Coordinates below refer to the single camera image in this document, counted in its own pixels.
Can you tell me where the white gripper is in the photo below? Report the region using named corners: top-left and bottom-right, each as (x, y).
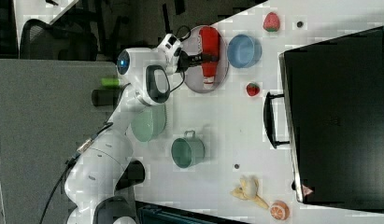
top-left (157, 34), bottom-right (220, 75)

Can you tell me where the red ketchup bottle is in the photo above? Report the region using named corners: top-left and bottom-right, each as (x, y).
top-left (199, 26), bottom-right (220, 89)

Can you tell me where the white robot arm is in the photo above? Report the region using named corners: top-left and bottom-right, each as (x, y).
top-left (64, 34), bottom-right (220, 224)

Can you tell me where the blue bowl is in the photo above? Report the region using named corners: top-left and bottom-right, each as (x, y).
top-left (227, 35), bottom-right (263, 68)

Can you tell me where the small red toy strawberry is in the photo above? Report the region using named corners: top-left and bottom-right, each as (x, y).
top-left (246, 82), bottom-right (261, 97)

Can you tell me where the large toy strawberry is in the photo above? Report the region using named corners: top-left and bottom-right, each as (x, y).
top-left (263, 12), bottom-right (280, 32)

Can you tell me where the green colander basket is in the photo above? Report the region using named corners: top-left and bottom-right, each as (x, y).
top-left (131, 105), bottom-right (166, 142)

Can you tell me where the green mug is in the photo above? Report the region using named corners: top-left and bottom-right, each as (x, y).
top-left (171, 130), bottom-right (206, 169)

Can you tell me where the black office chair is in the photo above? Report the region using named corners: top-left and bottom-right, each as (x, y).
top-left (19, 8), bottom-right (98, 61)

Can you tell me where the peeled toy banana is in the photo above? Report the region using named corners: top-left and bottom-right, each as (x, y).
top-left (230, 175), bottom-right (269, 210)

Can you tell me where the toaster oven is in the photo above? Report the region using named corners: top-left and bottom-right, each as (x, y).
top-left (279, 26), bottom-right (384, 214)

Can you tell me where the toy orange half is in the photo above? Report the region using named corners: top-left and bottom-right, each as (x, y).
top-left (269, 201), bottom-right (290, 220)

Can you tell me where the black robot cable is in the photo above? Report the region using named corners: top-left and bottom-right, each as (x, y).
top-left (169, 25), bottom-right (192, 93)

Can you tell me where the black cylinder mount far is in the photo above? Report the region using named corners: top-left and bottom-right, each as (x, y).
top-left (92, 89), bottom-right (121, 106)

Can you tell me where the black cylinder mount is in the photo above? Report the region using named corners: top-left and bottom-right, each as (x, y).
top-left (92, 89), bottom-right (121, 106)
top-left (115, 161), bottom-right (146, 190)

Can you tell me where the black cylinder mount near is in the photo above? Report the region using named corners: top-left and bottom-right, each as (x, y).
top-left (115, 161), bottom-right (146, 190)

